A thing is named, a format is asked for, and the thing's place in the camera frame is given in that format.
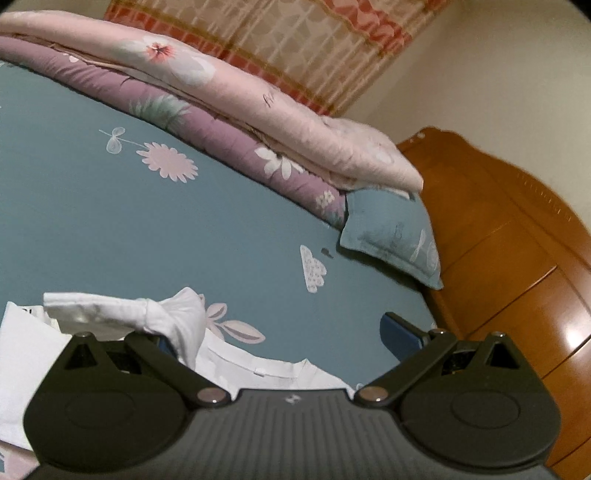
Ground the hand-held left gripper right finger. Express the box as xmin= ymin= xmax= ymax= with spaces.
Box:
xmin=353 ymin=312 xmax=528 ymax=408

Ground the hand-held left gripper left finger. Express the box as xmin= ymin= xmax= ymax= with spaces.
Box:
xmin=62 ymin=331 xmax=232 ymax=408

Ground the white printed t-shirt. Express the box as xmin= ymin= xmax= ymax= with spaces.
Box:
xmin=0 ymin=286 xmax=356 ymax=450

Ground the teal pillow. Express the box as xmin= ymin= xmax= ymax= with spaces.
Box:
xmin=339 ymin=188 xmax=445 ymax=291

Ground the wooden headboard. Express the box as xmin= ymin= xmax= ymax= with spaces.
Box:
xmin=394 ymin=127 xmax=591 ymax=480

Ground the teal floral bed sheet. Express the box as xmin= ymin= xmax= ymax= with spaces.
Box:
xmin=0 ymin=62 xmax=444 ymax=480

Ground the purple floral quilt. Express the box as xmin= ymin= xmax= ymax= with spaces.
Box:
xmin=0 ymin=36 xmax=349 ymax=230

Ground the pink floral quilt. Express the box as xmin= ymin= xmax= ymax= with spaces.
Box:
xmin=0 ymin=10 xmax=424 ymax=192

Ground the patterned curtain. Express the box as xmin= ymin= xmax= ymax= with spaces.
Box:
xmin=104 ymin=0 xmax=451 ymax=118

